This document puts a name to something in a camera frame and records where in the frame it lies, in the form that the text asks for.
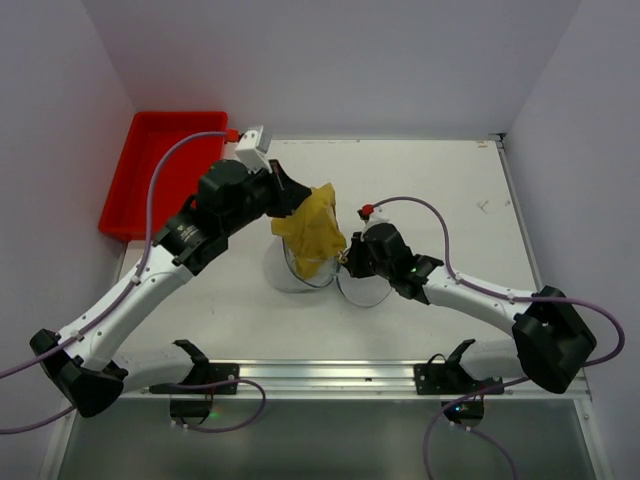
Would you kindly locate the white mesh laundry bag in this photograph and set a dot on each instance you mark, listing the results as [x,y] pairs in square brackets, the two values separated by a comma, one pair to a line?
[280,273]

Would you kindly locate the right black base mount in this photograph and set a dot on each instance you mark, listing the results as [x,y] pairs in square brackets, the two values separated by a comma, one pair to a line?
[445,380]

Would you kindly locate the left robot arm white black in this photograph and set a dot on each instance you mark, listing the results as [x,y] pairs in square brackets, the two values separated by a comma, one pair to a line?
[85,360]

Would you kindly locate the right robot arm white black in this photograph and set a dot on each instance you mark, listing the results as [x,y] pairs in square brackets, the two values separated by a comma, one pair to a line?
[546,340]

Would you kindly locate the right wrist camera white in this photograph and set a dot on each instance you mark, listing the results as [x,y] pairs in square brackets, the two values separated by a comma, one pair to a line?
[372,215]

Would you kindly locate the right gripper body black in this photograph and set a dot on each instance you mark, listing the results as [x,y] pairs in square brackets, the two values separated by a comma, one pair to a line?
[357,256]

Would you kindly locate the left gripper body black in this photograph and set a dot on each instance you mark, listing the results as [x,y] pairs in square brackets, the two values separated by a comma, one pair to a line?
[278,185]

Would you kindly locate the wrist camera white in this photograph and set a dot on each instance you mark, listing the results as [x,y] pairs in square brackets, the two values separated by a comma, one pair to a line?
[372,215]
[252,148]

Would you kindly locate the yellow bra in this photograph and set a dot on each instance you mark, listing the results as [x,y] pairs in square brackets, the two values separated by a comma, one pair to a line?
[312,233]

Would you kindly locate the red plastic tray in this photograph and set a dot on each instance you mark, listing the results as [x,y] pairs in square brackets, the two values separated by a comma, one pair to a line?
[151,135]

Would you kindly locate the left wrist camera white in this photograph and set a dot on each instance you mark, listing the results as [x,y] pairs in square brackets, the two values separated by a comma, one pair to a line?
[252,148]

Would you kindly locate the aluminium mounting rail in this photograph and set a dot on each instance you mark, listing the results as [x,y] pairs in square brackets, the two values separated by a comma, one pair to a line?
[325,377]

